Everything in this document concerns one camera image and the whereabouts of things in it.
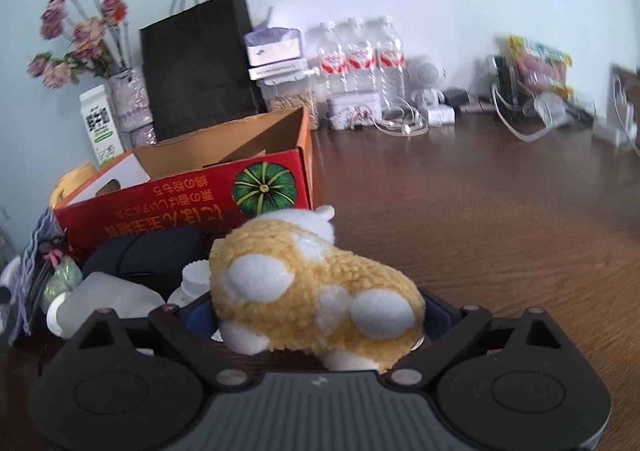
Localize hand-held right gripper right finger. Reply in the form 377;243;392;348
387;287;571;388

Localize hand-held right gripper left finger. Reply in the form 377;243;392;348
75;295;253;391

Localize jar with white ribbed lid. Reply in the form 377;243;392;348
167;260;214;308

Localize translucent plastic bottle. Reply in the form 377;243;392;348
46;272;166;339

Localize yellow and white plush toy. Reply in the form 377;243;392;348
207;204;427;375

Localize red cardboard box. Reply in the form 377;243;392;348
54;107;315;257

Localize green crinkled plastic wrap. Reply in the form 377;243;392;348
42;263;84;308

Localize lavender knitted pouch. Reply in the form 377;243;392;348
10;208;57;337

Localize dark zip pouch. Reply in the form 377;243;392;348
82;226;214;302

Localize yellow mug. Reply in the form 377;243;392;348
48;162;101;206

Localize white milk carton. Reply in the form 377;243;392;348
79;84;126;166

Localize floral tin box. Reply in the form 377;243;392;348
327;92;382;130

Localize pink speckled vase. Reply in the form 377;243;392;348
107;68;156;148

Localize small white fan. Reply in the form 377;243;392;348
407;53;449;106

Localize black paper bag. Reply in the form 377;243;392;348
139;0;262;142

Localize white power block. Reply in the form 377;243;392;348
592;122;631;146

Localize flat white box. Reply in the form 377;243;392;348
248;58;309;80

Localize yellow green snack packet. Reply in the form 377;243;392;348
507;35;574;98

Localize purple tissue pack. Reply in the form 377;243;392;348
243;27;303;66

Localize dried pink roses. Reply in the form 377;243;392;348
27;0;133;90

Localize pink hair tie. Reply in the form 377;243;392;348
42;238;67;273

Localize white charger with cable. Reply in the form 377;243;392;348
372;103;429;136

